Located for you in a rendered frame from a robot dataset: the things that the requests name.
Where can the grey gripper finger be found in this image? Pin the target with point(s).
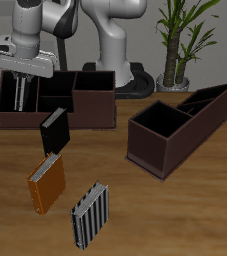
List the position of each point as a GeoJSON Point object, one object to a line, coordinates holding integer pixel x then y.
{"type": "Point", "coordinates": [15, 74]}
{"type": "Point", "coordinates": [29, 77]}

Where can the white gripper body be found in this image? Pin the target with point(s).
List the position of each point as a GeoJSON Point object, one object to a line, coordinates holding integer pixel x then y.
{"type": "Point", "coordinates": [21, 64]}

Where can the black white striped book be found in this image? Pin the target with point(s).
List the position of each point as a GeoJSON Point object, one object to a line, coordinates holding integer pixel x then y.
{"type": "Point", "coordinates": [91, 220]}
{"type": "Point", "coordinates": [21, 95]}

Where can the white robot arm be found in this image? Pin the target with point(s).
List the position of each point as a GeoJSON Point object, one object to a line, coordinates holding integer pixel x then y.
{"type": "Point", "coordinates": [113, 50]}

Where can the dark brown desk caddy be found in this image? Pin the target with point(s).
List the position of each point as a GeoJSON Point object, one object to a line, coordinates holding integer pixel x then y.
{"type": "Point", "coordinates": [93, 108]}
{"type": "Point", "coordinates": [181, 140]}

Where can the orange book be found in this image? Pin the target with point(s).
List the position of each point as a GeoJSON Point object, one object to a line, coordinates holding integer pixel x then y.
{"type": "Point", "coordinates": [48, 186]}

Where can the green pot plant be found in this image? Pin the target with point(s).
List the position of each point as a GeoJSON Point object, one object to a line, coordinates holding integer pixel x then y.
{"type": "Point", "coordinates": [171, 50]}

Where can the flat black base plate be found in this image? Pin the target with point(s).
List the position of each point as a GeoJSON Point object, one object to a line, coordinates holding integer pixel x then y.
{"type": "Point", "coordinates": [141, 87]}

